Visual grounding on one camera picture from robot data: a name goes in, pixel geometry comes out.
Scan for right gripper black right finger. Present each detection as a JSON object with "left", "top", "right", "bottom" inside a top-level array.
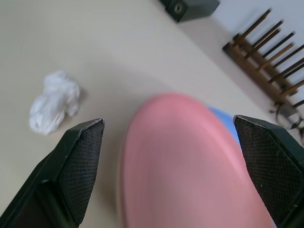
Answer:
[{"left": 233, "top": 114, "right": 304, "bottom": 228}]

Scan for pink plate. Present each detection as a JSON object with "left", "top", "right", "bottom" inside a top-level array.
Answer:
[{"left": 115, "top": 92, "right": 277, "bottom": 228}]

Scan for brown wooden peg rack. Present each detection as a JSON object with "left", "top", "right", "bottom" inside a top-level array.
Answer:
[{"left": 222, "top": 8, "right": 304, "bottom": 108}]

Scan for black-framed clear eyeglasses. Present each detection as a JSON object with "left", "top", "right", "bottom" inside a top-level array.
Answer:
[{"left": 269, "top": 101, "right": 304, "bottom": 132}]

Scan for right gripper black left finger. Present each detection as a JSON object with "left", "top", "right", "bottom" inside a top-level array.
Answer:
[{"left": 0, "top": 117, "right": 105, "bottom": 228}]

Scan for crumpled white paper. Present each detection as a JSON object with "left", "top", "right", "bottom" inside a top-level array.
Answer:
[{"left": 28, "top": 69, "right": 83, "bottom": 136}]

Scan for plain black box with hole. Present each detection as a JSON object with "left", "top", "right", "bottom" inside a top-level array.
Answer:
[{"left": 163, "top": 0, "right": 221, "bottom": 24}]

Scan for blue plate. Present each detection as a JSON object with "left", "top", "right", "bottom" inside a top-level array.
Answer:
[{"left": 207, "top": 106, "right": 243, "bottom": 149}]

